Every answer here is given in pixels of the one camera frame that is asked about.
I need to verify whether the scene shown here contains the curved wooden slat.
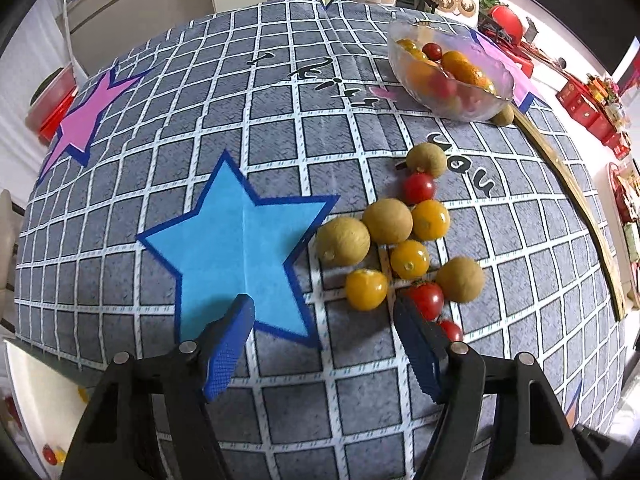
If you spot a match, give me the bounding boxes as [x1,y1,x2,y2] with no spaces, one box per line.
[512,107,627,323]

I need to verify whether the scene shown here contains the heap of tomatoes and mandarins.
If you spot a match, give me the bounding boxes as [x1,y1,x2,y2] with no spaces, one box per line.
[395,37,498,113]

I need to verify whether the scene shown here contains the red plastic chair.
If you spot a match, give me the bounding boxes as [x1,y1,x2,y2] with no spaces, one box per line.
[479,2,536,43]

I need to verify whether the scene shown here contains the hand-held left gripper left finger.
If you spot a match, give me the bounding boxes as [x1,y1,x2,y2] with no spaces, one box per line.
[60,293,257,480]

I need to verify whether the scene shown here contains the grey checked star-print cloth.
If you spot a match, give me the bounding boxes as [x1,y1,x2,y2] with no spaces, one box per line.
[12,0,628,480]

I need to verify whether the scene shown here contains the red plastic container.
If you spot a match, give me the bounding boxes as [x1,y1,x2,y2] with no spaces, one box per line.
[25,62,81,143]

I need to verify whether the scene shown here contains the stack of red gift boxes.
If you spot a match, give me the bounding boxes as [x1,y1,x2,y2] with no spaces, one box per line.
[555,72,633,158]

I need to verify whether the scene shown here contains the white tray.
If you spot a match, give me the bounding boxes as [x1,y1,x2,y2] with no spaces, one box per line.
[0,337,101,480]

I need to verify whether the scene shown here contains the white cabinet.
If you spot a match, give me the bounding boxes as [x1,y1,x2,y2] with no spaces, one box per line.
[55,0,271,76]

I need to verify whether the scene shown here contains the clear glass bowl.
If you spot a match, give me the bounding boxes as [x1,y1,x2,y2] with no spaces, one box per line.
[387,16,515,123]

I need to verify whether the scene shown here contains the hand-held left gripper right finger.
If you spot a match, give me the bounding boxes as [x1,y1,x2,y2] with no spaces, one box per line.
[392,295,588,480]

